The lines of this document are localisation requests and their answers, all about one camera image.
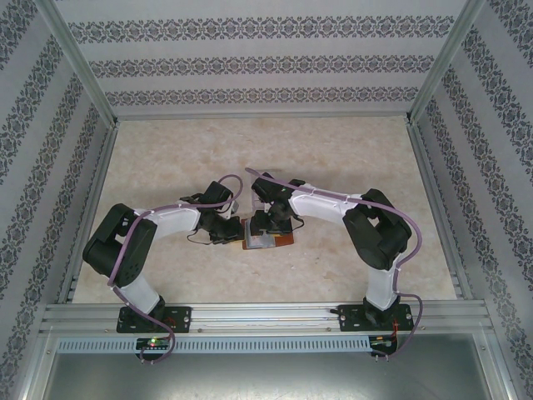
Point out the brown leather card holder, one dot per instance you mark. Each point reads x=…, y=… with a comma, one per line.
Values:
x=287, y=241

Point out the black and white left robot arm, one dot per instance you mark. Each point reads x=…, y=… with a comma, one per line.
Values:
x=125, y=266

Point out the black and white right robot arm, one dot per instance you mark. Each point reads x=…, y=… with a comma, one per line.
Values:
x=375, y=237

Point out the circuit board with green light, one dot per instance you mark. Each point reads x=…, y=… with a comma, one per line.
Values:
x=152, y=342

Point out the grey metal sheet panel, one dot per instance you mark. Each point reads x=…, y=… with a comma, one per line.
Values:
x=266, y=379

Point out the small circuit board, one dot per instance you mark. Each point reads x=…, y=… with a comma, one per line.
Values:
x=383, y=341

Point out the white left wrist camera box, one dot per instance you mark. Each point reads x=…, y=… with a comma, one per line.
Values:
x=233, y=209

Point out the aluminium mounting rail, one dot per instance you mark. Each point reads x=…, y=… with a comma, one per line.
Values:
x=266, y=318

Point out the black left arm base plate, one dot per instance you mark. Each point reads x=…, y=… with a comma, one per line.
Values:
x=183, y=318

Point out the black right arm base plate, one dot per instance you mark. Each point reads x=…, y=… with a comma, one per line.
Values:
x=352, y=318

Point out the aluminium side rail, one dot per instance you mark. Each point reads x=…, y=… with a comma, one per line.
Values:
x=424, y=166
x=101, y=166

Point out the aluminium frame post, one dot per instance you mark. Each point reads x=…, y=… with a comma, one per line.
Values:
x=445, y=62
x=79, y=62

